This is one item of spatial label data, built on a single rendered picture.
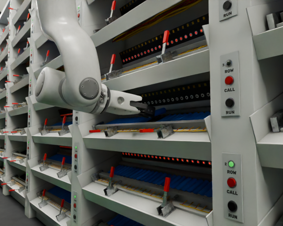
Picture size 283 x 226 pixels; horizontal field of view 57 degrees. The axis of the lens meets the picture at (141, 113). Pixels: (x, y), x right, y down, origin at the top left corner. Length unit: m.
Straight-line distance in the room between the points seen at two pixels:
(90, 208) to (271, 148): 0.78
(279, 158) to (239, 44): 0.22
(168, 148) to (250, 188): 0.23
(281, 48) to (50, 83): 0.45
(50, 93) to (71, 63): 0.09
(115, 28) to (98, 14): 0.27
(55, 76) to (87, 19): 0.56
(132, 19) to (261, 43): 0.44
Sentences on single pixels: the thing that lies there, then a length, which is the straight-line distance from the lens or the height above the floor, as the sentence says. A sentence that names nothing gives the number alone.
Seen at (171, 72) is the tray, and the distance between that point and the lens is 0.66.
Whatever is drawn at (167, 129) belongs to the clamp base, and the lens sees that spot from 0.67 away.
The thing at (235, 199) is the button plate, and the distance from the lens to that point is 0.53.
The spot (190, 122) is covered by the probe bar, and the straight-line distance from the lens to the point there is 0.64.
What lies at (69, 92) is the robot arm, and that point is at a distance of 0.56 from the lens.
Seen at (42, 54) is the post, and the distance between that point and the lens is 1.78.
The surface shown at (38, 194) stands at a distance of 1.73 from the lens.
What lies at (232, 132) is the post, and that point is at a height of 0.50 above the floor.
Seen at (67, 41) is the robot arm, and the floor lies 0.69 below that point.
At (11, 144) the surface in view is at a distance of 2.39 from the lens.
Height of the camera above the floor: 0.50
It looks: 4 degrees up
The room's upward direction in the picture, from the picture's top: straight up
